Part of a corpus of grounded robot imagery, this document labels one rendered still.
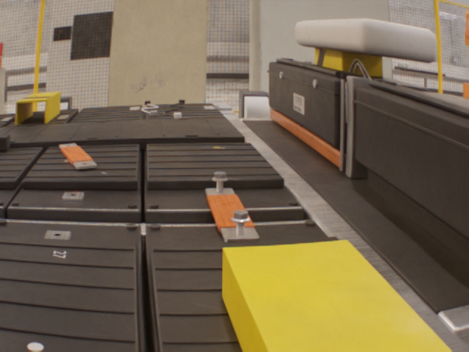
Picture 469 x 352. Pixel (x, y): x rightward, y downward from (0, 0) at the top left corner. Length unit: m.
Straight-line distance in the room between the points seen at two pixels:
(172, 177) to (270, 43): 4.27
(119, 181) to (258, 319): 0.39
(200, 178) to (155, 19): 4.26
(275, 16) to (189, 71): 0.83
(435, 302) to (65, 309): 0.23
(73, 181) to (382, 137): 0.31
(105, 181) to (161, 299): 0.29
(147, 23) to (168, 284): 4.53
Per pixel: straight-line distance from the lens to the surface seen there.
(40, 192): 0.62
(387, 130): 0.58
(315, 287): 0.28
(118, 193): 0.60
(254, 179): 0.62
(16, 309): 0.32
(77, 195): 0.59
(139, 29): 4.85
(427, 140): 0.49
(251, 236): 0.46
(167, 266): 0.38
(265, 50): 4.86
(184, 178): 0.62
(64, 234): 0.47
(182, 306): 0.33
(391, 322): 0.24
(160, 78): 4.86
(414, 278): 0.41
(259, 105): 1.44
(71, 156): 0.71
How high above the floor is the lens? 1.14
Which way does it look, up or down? 12 degrees down
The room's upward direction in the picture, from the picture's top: 1 degrees clockwise
